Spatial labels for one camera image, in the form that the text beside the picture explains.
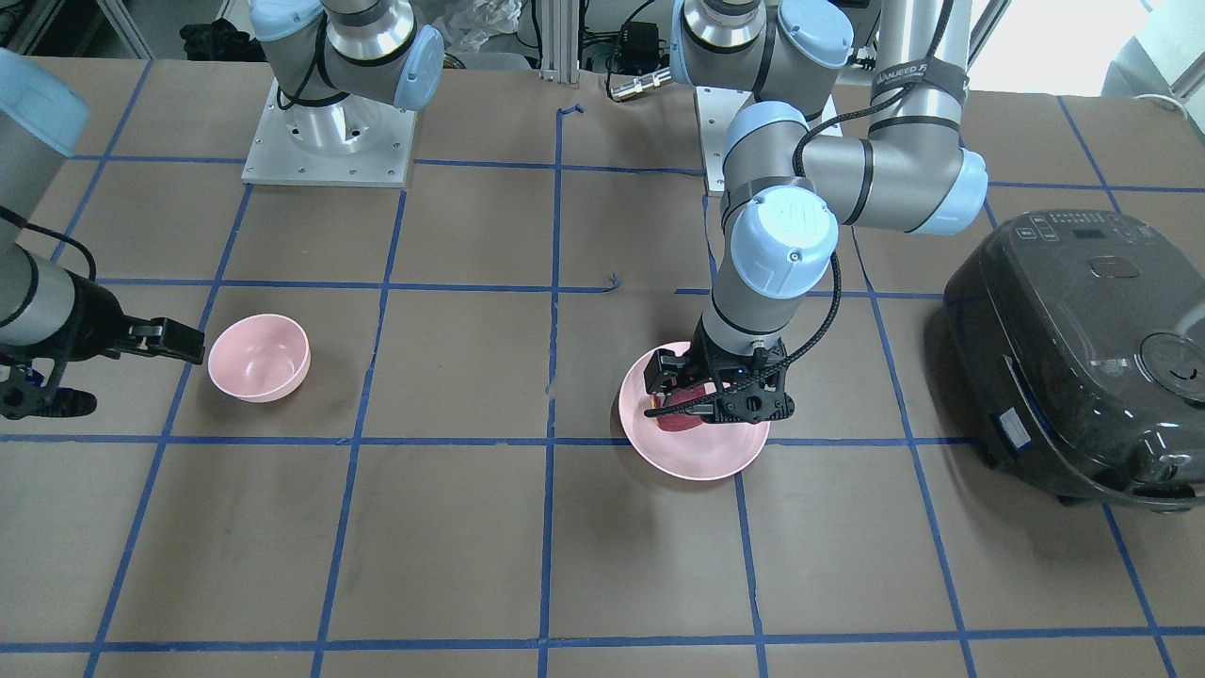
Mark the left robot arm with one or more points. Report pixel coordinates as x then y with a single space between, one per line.
793 178

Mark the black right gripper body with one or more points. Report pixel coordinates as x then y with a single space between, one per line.
92 321

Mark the aluminium frame post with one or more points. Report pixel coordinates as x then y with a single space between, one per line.
559 32

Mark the pink bowl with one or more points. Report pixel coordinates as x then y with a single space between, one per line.
260 359

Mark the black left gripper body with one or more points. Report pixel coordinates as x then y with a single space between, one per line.
670 366

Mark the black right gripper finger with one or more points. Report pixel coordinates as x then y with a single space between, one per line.
163 337
25 392

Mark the pink plate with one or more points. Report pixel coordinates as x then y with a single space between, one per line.
704 452

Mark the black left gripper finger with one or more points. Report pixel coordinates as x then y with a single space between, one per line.
672 377
764 400

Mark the dark grey rice cooker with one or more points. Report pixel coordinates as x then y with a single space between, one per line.
1080 332

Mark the red apple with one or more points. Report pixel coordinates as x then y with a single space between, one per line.
675 422

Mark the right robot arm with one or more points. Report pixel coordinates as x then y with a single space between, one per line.
324 54

